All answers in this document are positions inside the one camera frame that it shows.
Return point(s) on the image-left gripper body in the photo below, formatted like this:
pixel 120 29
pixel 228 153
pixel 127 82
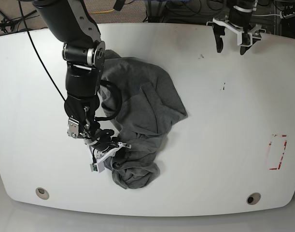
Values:
pixel 102 141

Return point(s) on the right table cable grommet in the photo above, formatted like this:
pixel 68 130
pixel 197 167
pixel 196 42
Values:
pixel 253 198

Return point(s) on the table cable grommet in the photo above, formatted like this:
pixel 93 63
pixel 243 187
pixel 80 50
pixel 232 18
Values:
pixel 42 193
pixel 253 198

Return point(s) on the left table cable grommet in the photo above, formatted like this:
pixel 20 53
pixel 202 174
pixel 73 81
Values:
pixel 42 193

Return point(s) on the grey T-shirt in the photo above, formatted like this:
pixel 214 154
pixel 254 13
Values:
pixel 150 107

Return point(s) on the black tripod stand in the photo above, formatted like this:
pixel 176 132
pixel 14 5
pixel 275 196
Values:
pixel 11 25

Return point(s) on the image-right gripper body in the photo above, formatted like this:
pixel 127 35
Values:
pixel 254 32

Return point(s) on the red tape rectangle marking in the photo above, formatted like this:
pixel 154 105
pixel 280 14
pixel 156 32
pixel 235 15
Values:
pixel 276 151

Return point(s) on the white power strip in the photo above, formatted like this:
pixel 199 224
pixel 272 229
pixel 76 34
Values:
pixel 287 13

